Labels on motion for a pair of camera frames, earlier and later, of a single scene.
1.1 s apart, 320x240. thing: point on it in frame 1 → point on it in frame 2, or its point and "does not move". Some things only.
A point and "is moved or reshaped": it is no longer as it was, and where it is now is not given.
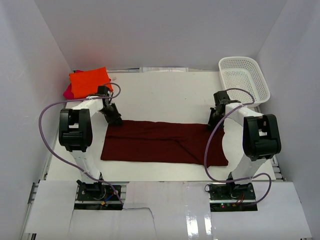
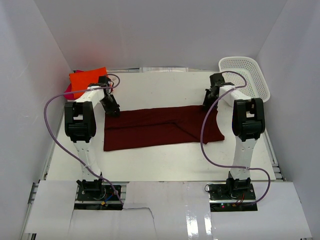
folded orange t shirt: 85,83 does not move
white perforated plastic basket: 242,72 does not move
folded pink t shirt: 68,94 does not move
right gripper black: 215,115 → 210,97
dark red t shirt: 183,142 is moved or reshaped
